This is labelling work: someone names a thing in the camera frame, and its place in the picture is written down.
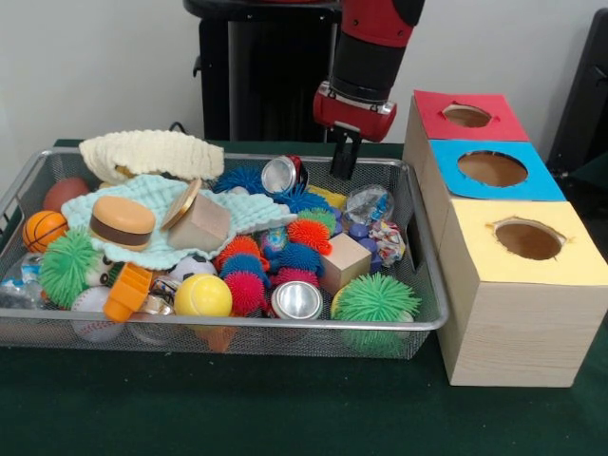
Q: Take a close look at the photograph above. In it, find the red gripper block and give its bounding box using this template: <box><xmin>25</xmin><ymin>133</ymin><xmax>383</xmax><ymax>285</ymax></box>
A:
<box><xmin>312</xmin><ymin>81</ymin><xmax>398</xmax><ymax>181</ymax></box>

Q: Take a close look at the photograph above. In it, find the cream waffle cloth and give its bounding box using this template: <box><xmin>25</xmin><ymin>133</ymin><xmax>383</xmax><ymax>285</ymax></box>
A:
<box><xmin>79</xmin><ymin>128</ymin><xmax>225</xmax><ymax>186</ymax></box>

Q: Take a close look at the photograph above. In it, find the wooden box with three holes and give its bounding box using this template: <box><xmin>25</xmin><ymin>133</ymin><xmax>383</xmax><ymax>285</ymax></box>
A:
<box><xmin>402</xmin><ymin>89</ymin><xmax>608</xmax><ymax>389</ymax></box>

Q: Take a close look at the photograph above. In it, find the crushed red soda can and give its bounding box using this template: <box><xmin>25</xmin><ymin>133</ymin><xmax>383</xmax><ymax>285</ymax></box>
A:
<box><xmin>260</xmin><ymin>155</ymin><xmax>310</xmax><ymax>195</ymax></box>

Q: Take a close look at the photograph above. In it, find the large green spiky ball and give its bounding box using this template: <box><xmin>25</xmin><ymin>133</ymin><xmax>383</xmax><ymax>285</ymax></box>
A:
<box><xmin>331</xmin><ymin>273</ymin><xmax>423</xmax><ymax>355</ymax></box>

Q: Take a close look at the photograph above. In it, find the plain wooden block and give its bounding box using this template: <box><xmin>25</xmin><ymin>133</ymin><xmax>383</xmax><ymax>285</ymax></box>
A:
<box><xmin>165</xmin><ymin>192</ymin><xmax>233</xmax><ymax>253</ymax></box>

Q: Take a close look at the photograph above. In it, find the yellow ball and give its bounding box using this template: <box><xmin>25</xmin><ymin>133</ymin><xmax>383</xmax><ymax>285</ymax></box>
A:
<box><xmin>173</xmin><ymin>274</ymin><xmax>234</xmax><ymax>318</ymax></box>

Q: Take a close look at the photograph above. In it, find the light teal waffle cloth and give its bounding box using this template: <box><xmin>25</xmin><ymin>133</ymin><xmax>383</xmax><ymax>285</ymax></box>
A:
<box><xmin>60</xmin><ymin>174</ymin><xmax>298</xmax><ymax>265</ymax></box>

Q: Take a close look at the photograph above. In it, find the toy hamburger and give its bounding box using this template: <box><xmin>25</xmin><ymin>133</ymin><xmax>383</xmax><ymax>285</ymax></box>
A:
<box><xmin>88</xmin><ymin>196</ymin><xmax>157</xmax><ymax>252</ymax></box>

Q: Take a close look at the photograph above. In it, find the black chair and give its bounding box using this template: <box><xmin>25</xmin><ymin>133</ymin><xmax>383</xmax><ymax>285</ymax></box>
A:
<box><xmin>545</xmin><ymin>8</ymin><xmax>608</xmax><ymax>191</ymax></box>

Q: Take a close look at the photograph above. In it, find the dark green tablecloth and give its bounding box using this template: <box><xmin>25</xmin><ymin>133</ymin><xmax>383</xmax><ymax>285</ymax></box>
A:
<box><xmin>0</xmin><ymin>138</ymin><xmax>608</xmax><ymax>456</ymax></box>

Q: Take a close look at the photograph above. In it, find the orange plastic toy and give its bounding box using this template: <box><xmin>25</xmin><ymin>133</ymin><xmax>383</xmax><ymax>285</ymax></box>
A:
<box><xmin>103</xmin><ymin>263</ymin><xmax>154</xmax><ymax>324</ymax></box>

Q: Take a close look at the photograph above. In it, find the small brown football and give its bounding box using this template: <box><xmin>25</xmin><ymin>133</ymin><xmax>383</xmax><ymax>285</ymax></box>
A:
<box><xmin>42</xmin><ymin>177</ymin><xmax>91</xmax><ymax>213</ymax></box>

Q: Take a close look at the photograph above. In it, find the small orange basketball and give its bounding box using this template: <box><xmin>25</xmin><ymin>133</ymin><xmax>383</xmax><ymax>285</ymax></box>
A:
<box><xmin>22</xmin><ymin>210</ymin><xmax>70</xmax><ymax>255</ymax></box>

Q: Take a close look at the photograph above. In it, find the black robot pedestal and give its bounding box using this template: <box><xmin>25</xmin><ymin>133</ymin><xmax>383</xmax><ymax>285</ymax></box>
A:
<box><xmin>182</xmin><ymin>0</ymin><xmax>384</xmax><ymax>143</ymax></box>

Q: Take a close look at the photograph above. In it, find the shallow wire mesh bin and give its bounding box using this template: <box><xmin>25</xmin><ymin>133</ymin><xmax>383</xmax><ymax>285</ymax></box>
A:
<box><xmin>0</xmin><ymin>146</ymin><xmax>451</xmax><ymax>358</ymax></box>

